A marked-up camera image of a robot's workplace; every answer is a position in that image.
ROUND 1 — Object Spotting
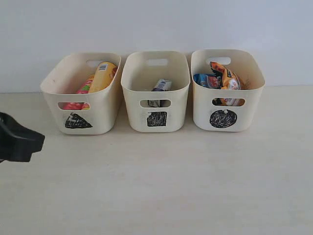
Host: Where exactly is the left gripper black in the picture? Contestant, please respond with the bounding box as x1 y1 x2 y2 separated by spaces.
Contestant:
0 112 45 163

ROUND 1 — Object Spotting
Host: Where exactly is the pink Lays chips can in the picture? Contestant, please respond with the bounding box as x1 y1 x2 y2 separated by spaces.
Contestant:
58 74 94 110

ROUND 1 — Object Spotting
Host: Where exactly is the blue white milk carton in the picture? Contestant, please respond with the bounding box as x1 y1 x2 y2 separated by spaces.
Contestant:
147 79 172 108

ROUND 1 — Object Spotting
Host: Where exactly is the blue instant noodle bag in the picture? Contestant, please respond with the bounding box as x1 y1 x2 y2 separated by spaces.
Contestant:
193 73 222 89

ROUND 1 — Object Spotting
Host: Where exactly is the orange instant noodle bag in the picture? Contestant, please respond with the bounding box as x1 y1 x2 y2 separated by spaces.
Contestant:
208 62 245 106

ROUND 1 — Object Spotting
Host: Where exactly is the cream bin triangle mark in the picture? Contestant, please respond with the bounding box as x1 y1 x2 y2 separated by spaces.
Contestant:
40 52 122 136

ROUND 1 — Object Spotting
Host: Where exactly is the cream bin square mark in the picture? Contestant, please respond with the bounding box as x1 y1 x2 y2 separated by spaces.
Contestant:
120 50 191 133

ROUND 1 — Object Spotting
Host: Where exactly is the cream bin circle mark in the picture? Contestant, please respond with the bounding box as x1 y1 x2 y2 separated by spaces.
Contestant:
191 49 265 132

